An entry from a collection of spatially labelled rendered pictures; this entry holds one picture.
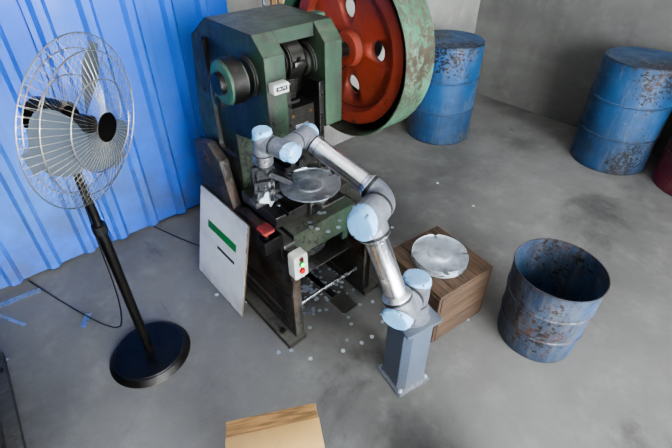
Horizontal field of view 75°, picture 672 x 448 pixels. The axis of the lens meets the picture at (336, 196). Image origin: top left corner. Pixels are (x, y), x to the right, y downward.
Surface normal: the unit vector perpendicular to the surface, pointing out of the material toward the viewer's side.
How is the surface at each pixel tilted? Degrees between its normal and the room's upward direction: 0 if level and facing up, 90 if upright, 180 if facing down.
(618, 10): 90
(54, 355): 0
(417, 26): 67
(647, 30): 90
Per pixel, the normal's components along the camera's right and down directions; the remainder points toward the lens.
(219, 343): 0.00, -0.81
